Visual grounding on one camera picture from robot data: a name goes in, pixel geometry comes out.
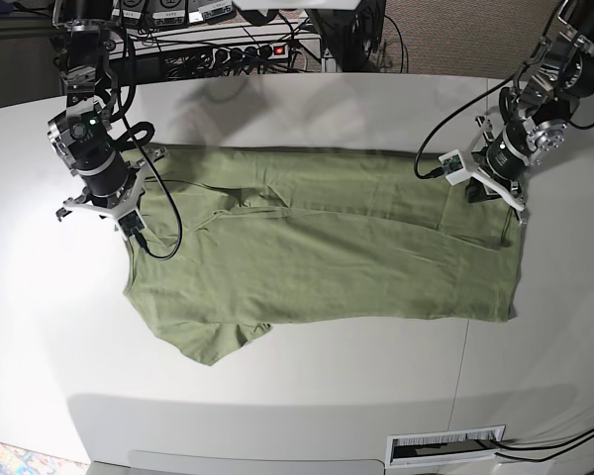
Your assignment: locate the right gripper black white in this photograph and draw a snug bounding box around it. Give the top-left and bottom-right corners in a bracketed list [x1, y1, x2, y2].
[54, 143, 149, 231]

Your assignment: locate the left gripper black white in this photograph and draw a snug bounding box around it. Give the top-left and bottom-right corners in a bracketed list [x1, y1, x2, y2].
[465, 116, 530, 226]

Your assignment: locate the green T-shirt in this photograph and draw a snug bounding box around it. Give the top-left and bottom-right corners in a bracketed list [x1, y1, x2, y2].
[124, 146, 524, 365]

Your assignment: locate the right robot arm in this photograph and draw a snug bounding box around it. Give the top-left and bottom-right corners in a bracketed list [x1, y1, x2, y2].
[48, 1, 164, 239]

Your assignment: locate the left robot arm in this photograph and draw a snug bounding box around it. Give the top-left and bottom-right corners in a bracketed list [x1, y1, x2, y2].
[460, 1, 594, 219]

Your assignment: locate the grey table leg column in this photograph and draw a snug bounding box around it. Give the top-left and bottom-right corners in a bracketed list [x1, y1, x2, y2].
[306, 9, 356, 73]

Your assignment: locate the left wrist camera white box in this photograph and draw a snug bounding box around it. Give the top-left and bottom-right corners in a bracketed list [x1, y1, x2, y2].
[439, 149, 476, 186]

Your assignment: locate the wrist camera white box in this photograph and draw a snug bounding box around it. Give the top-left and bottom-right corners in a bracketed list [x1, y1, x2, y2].
[117, 210, 145, 241]
[439, 149, 476, 186]

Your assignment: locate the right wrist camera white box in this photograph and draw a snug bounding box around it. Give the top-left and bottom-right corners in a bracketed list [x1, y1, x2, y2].
[117, 210, 145, 241]

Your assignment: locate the camera black cable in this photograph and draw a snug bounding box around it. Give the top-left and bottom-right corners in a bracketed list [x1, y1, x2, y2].
[413, 63, 541, 180]
[113, 118, 184, 259]

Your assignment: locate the black power strip red switch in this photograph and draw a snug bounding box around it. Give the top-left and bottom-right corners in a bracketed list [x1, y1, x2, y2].
[202, 42, 291, 63]

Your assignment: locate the table cable grommet with brush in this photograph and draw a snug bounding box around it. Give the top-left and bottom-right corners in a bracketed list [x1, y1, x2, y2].
[385, 426, 506, 468]

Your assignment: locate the black cable at grommet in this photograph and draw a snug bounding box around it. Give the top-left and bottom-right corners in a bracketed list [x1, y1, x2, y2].
[494, 424, 594, 462]

